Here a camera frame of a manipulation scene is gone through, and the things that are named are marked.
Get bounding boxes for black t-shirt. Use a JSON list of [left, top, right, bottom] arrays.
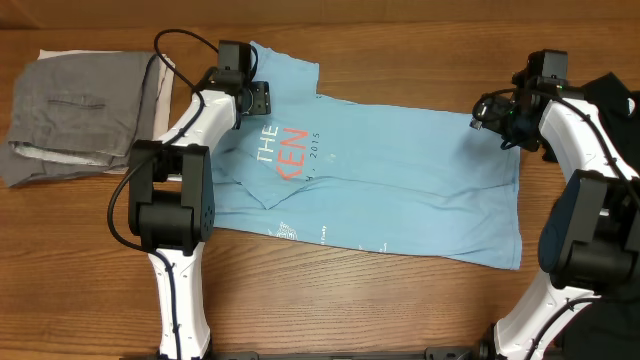
[[538, 73, 639, 359]]

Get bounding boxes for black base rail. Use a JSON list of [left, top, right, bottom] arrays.
[[204, 345, 496, 360]]

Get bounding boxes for light blue printed t-shirt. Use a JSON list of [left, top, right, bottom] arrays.
[[212, 47, 522, 270]]

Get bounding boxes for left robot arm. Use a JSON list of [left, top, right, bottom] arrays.
[[128, 40, 271, 359]]

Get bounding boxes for folded grey trousers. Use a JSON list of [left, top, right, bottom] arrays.
[[1, 52, 161, 187]]

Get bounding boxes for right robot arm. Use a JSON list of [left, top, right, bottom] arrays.
[[459, 49, 639, 359]]

